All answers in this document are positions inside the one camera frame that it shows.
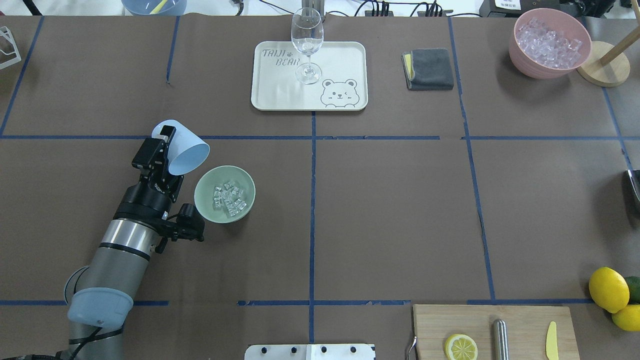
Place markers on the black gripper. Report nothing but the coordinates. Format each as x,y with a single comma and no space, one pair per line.
146,200

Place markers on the light blue plastic cup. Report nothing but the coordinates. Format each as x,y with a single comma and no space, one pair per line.
186,151

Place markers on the green bowl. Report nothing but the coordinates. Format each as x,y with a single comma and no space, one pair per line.
205,187

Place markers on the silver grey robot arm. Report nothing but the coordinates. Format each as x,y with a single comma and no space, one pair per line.
100,295

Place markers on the ice cubes in green bowl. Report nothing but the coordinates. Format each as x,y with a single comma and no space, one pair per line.
229,198

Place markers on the blue bowl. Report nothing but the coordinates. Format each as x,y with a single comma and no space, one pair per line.
143,7

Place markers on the pink bowl of ice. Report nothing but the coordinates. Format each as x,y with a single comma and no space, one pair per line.
548,43

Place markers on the clear wine glass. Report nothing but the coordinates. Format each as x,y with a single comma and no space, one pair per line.
307,36

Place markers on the cream bear tray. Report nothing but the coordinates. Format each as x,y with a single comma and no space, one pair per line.
335,79

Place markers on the grey folded cloth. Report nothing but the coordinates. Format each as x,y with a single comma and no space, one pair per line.
428,69

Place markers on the wooden cutting board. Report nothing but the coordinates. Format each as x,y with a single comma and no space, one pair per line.
526,329

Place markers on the lemon half slice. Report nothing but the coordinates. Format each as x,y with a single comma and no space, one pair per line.
460,346

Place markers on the yellow plastic knife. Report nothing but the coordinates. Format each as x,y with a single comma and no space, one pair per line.
551,342

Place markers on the wooden stand with base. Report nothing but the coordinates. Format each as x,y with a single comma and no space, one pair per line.
607,65

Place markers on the yellow lemon near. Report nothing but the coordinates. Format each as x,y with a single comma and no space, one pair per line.
609,290

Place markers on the yellow lemon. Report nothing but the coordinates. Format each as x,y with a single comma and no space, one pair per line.
628,318
609,290

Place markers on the green lime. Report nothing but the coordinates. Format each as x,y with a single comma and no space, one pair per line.
633,284

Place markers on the yellow lemon far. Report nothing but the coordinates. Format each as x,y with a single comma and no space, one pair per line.
628,318

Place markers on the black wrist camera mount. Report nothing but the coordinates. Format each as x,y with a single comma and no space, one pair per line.
187,224

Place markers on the white wire cup rack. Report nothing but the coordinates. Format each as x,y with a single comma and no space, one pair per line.
9,52

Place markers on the steel handled knife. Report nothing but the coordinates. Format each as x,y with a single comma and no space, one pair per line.
500,334

